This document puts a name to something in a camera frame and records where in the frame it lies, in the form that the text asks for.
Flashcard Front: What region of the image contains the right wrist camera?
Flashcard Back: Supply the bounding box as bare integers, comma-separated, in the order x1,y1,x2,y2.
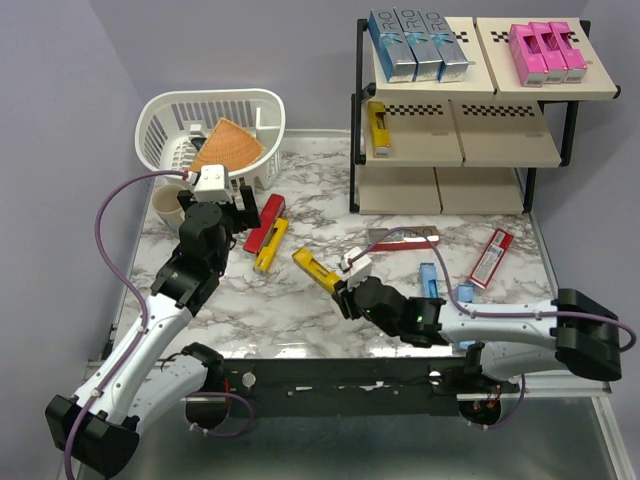
339,247,372,290

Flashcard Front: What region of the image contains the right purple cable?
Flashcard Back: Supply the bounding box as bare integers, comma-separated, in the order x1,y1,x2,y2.
367,227,637,351

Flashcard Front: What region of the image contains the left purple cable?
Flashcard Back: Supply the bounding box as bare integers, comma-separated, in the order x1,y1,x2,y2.
62,169,194,480

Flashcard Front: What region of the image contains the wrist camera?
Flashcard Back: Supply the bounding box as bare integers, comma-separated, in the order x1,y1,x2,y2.
339,247,372,290
185,164,234,204

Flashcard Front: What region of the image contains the light blue toothpaste box centre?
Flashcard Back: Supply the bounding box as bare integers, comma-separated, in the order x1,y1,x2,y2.
419,262,439,299

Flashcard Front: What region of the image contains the red white toothpaste box right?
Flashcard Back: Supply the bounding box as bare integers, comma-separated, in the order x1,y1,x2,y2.
469,228,514,289

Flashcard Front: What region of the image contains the pink toothpaste box horizontal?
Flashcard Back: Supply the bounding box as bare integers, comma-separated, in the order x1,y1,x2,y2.
508,24,549,88

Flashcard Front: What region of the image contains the black item in basket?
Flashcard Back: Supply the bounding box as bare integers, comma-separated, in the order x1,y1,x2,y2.
189,124,207,151

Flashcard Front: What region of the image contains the black three-tier shelf rack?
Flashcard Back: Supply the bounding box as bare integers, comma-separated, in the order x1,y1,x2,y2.
349,17,620,215

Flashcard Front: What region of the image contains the light blue toothpaste box right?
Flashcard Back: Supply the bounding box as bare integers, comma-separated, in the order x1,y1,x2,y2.
455,283,475,351

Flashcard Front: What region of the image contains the silver red toothpaste box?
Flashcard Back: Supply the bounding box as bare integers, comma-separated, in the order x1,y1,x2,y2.
366,226,440,252

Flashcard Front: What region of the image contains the orange woven fan mat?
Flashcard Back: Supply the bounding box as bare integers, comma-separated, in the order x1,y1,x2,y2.
189,118,264,172

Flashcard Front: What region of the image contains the white plastic basket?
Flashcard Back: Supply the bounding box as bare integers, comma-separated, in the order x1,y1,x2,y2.
135,88,286,190

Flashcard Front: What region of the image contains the yellow toothpaste box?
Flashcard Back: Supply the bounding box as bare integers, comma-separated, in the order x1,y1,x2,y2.
292,248,343,298
368,101,391,158
253,217,289,275

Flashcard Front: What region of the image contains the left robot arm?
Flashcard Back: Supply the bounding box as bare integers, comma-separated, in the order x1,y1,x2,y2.
45,186,260,478

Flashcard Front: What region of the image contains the silver blue toothpaste box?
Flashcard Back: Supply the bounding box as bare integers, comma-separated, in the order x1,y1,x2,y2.
419,9,469,83
394,8,442,82
368,9,416,83

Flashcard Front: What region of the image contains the light blue toothpaste box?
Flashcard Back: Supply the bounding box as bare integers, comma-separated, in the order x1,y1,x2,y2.
419,262,439,299
455,283,475,351

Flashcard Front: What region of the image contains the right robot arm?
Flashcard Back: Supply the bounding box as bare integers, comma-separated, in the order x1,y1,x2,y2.
332,276,622,392

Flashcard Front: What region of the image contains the beige ceramic mug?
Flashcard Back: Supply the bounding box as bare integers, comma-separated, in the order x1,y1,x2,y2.
151,184,185,233

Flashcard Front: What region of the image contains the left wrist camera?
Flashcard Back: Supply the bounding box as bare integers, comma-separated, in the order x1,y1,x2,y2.
185,164,234,204

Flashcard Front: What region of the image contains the pink toothpaste box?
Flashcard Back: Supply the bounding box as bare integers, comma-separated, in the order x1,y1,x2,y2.
529,22,568,84
549,21,588,83

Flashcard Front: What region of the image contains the purple cable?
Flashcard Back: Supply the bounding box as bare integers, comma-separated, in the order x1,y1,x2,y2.
367,227,637,351
62,169,194,480

